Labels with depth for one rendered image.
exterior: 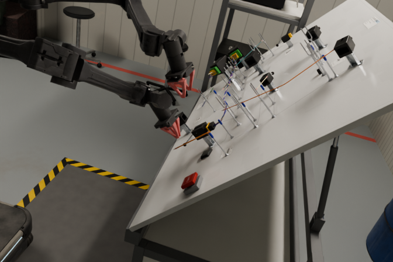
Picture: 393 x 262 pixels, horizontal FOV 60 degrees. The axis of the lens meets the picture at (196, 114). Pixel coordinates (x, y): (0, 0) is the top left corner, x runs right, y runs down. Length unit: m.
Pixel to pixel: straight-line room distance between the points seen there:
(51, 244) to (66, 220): 0.19
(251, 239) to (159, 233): 0.36
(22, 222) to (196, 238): 1.09
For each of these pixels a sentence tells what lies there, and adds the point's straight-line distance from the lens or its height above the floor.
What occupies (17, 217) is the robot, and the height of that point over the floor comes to 0.24.
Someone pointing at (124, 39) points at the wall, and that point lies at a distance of 4.70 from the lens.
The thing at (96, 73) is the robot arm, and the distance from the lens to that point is 1.03.
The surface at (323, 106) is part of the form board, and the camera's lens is 1.05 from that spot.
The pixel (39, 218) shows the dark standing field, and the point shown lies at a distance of 2.47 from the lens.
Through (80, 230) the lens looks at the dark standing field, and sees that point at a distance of 2.39.
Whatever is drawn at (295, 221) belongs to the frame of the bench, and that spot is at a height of 0.80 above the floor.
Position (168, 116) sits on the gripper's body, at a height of 1.16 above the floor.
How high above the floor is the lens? 1.82
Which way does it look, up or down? 29 degrees down
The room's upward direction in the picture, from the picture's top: 14 degrees clockwise
